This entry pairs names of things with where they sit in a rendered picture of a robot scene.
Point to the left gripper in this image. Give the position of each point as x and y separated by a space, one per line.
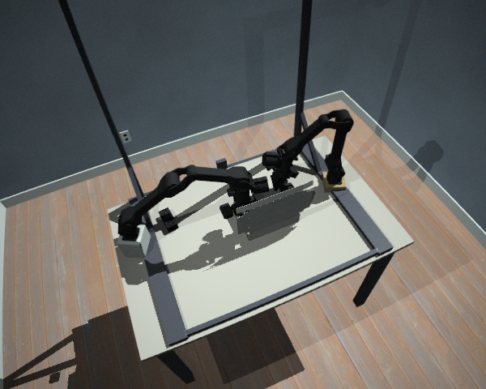
279 178

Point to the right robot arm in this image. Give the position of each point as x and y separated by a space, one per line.
239 179

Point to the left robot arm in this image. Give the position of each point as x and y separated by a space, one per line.
294 146

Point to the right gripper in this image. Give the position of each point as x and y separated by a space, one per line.
226 210

